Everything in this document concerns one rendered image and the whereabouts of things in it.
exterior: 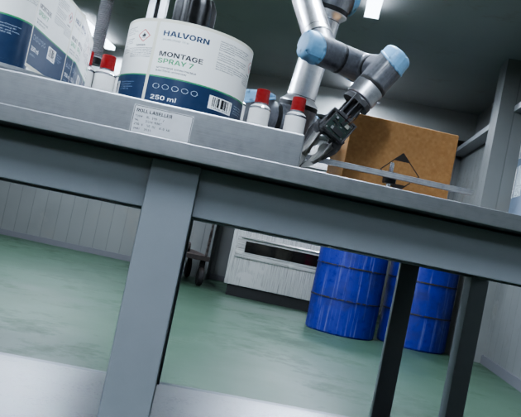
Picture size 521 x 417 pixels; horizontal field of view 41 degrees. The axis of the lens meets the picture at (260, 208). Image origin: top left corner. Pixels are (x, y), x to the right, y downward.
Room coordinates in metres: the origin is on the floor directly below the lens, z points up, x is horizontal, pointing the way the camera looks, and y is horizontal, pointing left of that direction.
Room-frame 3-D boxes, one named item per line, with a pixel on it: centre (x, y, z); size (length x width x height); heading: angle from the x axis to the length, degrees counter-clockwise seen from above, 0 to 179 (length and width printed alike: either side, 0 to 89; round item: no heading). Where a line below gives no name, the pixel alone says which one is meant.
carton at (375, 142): (1.99, -0.33, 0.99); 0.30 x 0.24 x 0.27; 95
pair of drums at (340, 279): (6.63, -1.31, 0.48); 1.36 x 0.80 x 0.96; 85
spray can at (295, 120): (1.66, -0.04, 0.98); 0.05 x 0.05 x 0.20
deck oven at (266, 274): (8.33, -0.57, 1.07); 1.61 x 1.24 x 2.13; 84
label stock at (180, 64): (1.10, 0.16, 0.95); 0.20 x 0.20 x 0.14
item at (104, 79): (1.63, 0.42, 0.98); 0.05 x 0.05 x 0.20
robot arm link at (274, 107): (1.99, 0.08, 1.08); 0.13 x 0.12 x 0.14; 116
